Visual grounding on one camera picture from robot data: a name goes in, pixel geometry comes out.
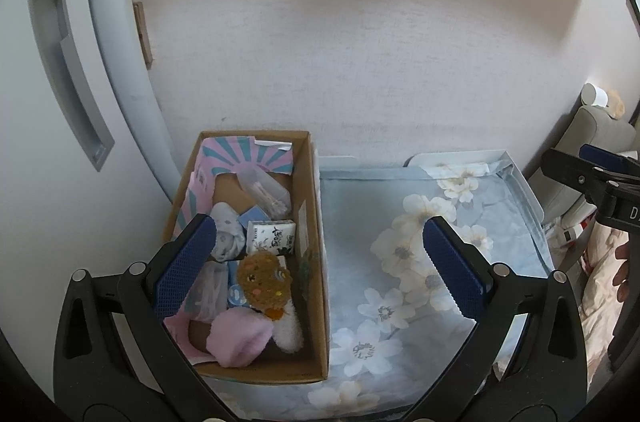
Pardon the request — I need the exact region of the brown plush cookie toy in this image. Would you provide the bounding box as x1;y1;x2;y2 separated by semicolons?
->
236;250;304;354

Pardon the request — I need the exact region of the white black patterned pack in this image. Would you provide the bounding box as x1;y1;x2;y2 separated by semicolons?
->
246;220;296;255

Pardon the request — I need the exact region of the person right hand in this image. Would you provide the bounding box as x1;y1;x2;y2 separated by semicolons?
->
612;242;630;303

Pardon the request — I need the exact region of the grey cushion chair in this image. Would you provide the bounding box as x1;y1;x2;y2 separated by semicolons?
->
528;106;639;225

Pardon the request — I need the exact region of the white cylinder cup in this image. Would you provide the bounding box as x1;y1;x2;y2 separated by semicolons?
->
580;82;608;108

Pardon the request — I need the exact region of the clear plastic bag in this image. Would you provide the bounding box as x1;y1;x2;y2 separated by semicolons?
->
184;261;229;322

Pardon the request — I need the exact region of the white blue tissue pack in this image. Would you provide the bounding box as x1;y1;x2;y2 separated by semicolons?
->
227;260;248;309

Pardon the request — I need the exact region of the white patterned sock roll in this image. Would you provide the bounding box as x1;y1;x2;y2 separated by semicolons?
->
209;202;246;263

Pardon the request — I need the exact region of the pink fluffy cloth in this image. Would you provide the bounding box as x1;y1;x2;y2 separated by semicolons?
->
205;307;273;368

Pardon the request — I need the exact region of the floral blue table mat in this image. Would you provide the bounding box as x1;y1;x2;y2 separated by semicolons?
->
209;155;551;421

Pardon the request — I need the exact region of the brown cardboard box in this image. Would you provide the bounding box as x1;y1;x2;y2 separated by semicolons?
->
163;131;329;385

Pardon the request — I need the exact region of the white wardrobe door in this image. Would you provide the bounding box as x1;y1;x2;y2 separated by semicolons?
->
1;0;170;394

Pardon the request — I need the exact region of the small blue box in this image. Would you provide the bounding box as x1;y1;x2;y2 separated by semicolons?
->
239;205;271;233

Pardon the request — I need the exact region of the pink teal paper liner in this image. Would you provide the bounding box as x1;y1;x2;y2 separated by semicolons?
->
164;136;304;368

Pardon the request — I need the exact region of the clear cotton swab pack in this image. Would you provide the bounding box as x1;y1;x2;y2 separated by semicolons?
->
236;167;292;220

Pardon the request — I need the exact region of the grey recessed door handle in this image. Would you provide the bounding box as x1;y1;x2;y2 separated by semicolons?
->
27;0;115;171

